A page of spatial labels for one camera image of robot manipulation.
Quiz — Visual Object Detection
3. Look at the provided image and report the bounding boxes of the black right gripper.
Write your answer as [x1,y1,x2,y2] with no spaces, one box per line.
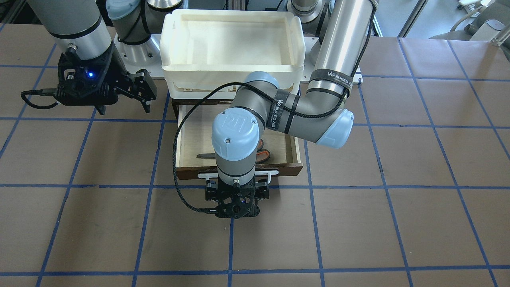
[53,43,157,115]

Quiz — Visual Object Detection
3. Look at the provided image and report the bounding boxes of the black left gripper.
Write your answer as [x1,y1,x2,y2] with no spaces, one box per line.
[205,178,269,219]

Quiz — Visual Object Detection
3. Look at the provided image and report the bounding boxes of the orange grey handled scissors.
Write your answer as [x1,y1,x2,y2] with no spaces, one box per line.
[196,139,271,165]

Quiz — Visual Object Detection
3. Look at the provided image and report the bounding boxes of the wooden drawer with white handle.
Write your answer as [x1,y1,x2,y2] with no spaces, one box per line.
[174,105,303,184]

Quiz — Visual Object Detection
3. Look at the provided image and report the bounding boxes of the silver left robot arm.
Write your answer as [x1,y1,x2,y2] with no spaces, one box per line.
[206,0,379,219]

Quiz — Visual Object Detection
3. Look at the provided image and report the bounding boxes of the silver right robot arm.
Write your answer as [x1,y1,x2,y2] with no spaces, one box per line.
[20,0,157,115]

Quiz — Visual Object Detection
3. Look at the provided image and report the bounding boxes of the white foam tray box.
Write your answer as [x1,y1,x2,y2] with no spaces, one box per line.
[160,9,306,100]

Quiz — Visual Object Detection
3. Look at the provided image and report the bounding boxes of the brown paper table mat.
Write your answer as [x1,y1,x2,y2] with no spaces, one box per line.
[1,24,509,287]

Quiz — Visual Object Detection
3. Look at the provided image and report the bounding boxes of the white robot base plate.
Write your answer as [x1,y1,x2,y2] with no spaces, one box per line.
[114,34,164,79]

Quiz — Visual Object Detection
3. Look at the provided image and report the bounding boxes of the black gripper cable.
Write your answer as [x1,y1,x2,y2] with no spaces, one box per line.
[172,20,375,214]

